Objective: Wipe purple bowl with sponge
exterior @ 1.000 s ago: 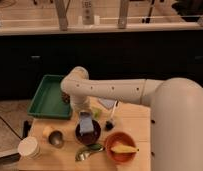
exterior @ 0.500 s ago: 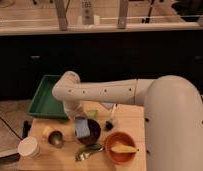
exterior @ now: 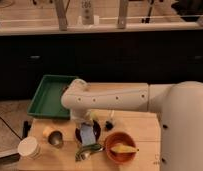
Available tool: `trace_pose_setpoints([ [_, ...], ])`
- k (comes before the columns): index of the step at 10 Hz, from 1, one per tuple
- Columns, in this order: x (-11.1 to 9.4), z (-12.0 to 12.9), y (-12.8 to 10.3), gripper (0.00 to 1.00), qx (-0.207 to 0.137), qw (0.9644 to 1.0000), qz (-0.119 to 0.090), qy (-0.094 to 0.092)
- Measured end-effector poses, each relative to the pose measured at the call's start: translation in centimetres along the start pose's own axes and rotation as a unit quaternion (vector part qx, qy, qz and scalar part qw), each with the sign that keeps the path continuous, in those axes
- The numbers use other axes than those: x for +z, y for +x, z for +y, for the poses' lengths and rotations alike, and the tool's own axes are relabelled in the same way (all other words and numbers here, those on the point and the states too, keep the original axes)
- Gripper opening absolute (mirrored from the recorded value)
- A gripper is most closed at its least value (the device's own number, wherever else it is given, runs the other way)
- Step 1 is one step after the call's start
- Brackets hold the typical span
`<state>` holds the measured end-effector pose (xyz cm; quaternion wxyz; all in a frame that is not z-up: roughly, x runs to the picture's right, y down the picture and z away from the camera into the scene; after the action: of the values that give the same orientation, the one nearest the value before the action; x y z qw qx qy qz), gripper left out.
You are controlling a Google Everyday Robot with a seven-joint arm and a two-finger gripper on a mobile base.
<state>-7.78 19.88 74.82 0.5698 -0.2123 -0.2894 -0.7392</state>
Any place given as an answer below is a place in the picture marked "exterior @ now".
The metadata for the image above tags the purple bowl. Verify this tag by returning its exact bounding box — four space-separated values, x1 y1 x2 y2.
75 120 101 146

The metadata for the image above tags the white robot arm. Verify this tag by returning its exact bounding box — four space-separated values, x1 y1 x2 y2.
61 79 203 171

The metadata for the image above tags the orange bowl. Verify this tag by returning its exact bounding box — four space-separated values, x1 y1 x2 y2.
104 132 139 165

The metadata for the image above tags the green plastic tray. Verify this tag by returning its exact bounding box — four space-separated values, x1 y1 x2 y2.
28 75 76 120

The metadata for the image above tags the yellow corn cob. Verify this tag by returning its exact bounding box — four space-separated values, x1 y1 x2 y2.
111 144 138 153

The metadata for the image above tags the silver fork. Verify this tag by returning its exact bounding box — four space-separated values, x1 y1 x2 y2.
80 147 105 160

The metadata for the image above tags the white paper cup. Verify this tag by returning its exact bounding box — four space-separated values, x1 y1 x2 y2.
17 136 40 158

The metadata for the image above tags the metal cup wooden handle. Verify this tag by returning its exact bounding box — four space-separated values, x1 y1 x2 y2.
42 126 63 148

